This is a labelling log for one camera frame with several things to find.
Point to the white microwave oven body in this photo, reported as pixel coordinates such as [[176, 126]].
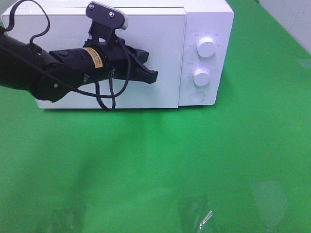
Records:
[[212, 18]]

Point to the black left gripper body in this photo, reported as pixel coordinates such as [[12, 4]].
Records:
[[92, 63]]

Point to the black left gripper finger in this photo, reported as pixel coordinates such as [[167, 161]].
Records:
[[143, 75], [141, 55]]

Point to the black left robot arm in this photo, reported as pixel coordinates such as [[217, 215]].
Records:
[[26, 67]]

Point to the round white door button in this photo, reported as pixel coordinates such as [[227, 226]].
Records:
[[197, 97]]

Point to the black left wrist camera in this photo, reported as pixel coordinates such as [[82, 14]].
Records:
[[106, 15]]

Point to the white microwave door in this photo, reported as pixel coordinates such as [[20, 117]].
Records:
[[160, 35]]

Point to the white microwave knob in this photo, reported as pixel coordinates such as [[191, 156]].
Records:
[[206, 47], [201, 77]]

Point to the clear tape patch on table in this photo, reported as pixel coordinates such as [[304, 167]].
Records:
[[196, 215]]

